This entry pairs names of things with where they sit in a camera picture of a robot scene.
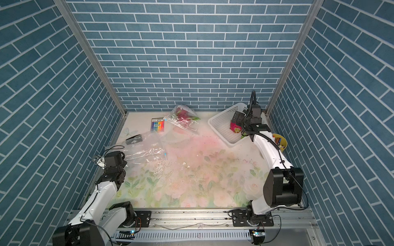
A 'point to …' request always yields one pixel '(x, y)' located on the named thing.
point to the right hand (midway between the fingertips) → (242, 117)
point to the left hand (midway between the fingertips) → (119, 159)
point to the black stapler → (134, 139)
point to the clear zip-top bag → (146, 148)
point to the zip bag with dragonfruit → (184, 117)
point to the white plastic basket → (220, 123)
